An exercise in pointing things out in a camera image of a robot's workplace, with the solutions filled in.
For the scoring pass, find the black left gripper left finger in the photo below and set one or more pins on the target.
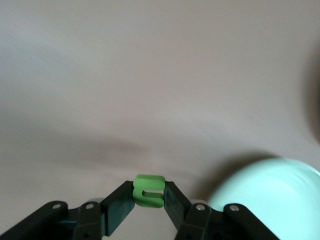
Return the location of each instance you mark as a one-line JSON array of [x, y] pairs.
[[117, 207]]

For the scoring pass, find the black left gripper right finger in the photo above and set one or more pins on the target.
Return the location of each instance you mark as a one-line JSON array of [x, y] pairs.
[[175, 207]]

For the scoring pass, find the green foam letter U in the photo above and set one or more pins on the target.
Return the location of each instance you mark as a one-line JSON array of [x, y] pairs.
[[147, 181]]

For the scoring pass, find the brown table cover sheet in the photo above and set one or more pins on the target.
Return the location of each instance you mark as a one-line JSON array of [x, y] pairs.
[[150, 75]]

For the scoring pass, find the green plate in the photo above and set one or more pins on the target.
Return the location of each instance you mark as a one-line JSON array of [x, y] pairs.
[[270, 190]]

